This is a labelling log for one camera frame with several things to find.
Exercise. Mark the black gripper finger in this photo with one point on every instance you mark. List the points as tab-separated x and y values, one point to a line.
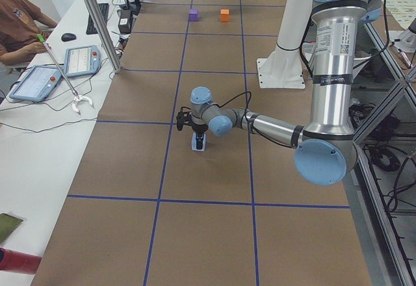
200	141

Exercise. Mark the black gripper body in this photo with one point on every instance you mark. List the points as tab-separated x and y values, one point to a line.
197	127

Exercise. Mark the light blue foam block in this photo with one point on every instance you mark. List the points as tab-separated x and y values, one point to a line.
193	143

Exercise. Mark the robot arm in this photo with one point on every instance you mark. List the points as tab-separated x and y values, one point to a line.
324	148

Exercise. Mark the purple foam block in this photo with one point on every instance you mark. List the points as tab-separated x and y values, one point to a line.
193	14

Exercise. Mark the orange foam block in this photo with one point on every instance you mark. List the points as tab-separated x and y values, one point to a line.
224	15

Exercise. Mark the brown paper table cover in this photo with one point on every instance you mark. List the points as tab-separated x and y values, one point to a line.
145	209

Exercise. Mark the reacher grabber stick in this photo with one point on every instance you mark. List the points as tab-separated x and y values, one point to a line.
77	97

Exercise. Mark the black power adapter box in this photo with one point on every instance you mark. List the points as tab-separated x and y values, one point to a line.
125	21

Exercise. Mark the far teach pendant tablet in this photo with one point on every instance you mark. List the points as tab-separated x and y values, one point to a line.
80	61

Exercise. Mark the teach pendant tablet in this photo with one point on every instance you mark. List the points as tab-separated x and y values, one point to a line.
37	84
80	61

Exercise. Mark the black computer mouse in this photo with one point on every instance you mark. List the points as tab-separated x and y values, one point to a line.
66	37

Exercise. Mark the near teach pendant tablet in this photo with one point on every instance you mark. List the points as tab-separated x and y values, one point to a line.
37	84

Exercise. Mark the person in brown shirt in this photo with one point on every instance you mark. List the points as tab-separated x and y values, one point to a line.
19	31

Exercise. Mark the green bean bag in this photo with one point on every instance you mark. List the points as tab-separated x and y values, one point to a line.
8	224

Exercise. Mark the red cylinder bottle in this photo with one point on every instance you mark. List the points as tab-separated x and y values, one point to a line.
18	262

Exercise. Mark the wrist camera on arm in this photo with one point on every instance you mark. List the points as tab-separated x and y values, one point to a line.
184	118

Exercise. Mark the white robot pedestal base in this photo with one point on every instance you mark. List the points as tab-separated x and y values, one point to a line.
283	67

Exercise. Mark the aluminium frame post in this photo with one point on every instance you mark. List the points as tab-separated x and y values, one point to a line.
101	27

